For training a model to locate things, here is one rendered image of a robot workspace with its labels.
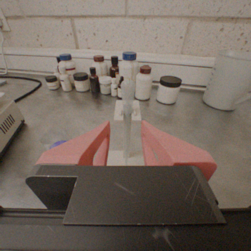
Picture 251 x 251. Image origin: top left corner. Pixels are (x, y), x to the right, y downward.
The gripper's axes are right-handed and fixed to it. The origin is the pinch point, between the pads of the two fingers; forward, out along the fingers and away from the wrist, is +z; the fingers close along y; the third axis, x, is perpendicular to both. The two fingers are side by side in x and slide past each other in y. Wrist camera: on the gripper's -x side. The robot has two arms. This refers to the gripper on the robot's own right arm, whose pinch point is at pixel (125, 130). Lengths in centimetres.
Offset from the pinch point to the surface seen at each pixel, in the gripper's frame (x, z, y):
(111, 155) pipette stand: 11.5, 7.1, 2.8
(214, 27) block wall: -10, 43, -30
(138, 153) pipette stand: 11.5, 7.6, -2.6
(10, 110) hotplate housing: 5.9, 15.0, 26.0
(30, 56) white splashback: 0, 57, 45
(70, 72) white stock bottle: 3.8, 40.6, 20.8
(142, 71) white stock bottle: 1.6, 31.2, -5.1
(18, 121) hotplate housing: 9.3, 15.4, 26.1
